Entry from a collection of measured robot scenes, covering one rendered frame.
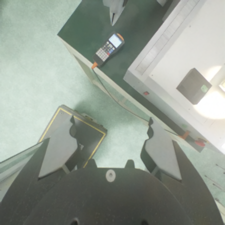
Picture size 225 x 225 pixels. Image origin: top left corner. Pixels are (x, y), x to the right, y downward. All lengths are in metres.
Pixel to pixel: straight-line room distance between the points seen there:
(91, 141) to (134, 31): 1.06
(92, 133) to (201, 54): 1.03
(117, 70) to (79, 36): 0.28
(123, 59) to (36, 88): 1.47
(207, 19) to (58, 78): 1.54
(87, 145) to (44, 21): 1.99
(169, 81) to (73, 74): 1.28
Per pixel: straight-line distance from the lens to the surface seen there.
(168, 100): 0.42
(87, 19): 0.65
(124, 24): 0.64
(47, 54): 1.73
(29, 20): 2.13
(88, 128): 0.91
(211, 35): 0.67
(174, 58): 0.49
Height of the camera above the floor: 1.15
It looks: 85 degrees down
